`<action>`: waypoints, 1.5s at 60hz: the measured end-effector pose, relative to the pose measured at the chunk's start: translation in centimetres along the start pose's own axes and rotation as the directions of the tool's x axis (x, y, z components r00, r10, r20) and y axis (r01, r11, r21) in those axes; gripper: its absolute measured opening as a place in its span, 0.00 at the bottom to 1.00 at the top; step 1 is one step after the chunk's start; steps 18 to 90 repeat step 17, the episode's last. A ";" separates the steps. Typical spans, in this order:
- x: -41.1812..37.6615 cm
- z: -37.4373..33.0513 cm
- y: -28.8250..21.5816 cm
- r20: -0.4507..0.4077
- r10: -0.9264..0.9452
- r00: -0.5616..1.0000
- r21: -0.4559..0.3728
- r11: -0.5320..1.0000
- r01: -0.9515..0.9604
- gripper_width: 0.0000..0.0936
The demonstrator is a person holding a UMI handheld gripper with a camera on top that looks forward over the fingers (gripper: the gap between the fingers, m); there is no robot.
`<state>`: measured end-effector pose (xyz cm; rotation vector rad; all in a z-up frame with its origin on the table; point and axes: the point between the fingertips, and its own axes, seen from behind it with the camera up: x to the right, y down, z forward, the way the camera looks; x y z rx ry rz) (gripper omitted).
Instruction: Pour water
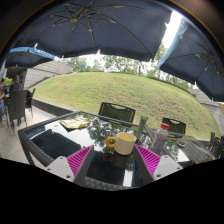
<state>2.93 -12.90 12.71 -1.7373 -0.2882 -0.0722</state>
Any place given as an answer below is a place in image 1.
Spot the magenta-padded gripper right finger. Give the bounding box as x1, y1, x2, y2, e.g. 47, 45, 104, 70
132, 143, 184, 187

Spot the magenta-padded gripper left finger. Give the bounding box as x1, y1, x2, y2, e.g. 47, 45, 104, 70
44, 144, 96, 188

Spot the red-capped drink bottle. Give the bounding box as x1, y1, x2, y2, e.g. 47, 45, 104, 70
149, 122, 170, 156

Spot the grey standing tube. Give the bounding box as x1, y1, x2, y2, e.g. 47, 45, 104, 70
135, 115, 149, 145

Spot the dark mesh-back chair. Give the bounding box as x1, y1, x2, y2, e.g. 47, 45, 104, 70
161, 117, 187, 135
98, 101, 137, 124

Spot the dark wicker chair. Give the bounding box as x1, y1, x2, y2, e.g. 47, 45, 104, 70
5, 89, 29, 128
25, 87, 37, 118

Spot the person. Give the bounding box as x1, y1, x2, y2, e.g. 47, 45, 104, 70
9, 74, 24, 93
0, 78, 8, 119

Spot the blue-edged patio umbrella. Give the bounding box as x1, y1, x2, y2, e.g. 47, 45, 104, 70
4, 46, 56, 69

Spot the large navy patio umbrella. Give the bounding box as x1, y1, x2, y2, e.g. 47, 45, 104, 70
6, 0, 174, 63

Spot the cream cup with yellow handle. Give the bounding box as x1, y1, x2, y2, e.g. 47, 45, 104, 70
105, 131, 138, 157

